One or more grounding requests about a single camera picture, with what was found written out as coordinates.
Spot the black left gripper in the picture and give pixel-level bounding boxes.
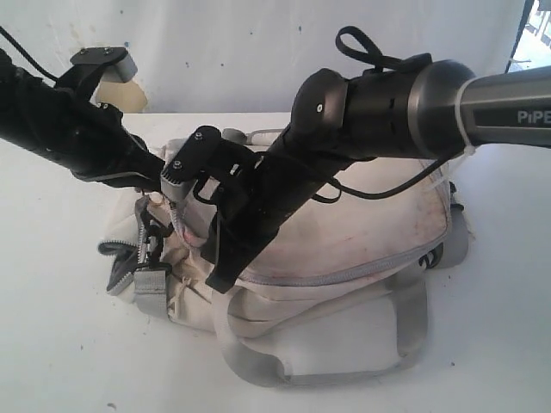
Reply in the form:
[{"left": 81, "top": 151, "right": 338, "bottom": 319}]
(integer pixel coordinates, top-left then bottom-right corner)
[{"left": 1, "top": 72, "right": 164, "bottom": 189}]

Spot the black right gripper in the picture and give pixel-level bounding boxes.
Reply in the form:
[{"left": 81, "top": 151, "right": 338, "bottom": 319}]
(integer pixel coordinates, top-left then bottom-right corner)
[{"left": 204, "top": 147, "right": 340, "bottom": 293}]

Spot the white fabric duffel bag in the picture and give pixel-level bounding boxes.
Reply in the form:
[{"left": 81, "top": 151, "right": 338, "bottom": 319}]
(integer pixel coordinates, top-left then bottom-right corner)
[{"left": 97, "top": 126, "right": 471, "bottom": 386}]

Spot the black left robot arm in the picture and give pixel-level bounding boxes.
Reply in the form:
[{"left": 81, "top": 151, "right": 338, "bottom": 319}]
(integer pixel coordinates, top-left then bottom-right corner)
[{"left": 1, "top": 46, "right": 164, "bottom": 192}]

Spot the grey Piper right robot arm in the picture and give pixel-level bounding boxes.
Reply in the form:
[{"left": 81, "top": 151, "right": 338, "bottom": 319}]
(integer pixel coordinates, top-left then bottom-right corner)
[{"left": 202, "top": 26, "right": 550, "bottom": 293}]

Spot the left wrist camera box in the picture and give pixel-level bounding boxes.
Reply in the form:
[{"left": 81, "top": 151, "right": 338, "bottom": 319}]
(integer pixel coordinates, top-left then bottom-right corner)
[{"left": 70, "top": 46, "right": 138, "bottom": 83}]

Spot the white cable tie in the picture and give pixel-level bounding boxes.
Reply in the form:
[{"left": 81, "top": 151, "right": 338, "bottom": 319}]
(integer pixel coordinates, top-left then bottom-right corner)
[{"left": 425, "top": 77, "right": 479, "bottom": 190}]

